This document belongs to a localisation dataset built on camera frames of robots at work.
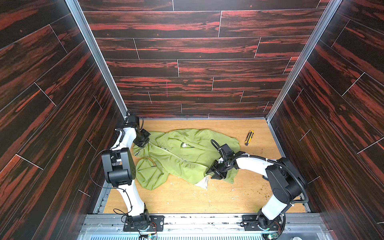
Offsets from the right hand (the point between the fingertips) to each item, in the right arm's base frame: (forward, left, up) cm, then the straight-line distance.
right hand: (209, 173), depth 89 cm
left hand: (+19, +39, +8) cm, 44 cm away
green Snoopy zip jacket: (+10, +18, +1) cm, 21 cm away
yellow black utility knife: (+30, -31, -1) cm, 43 cm away
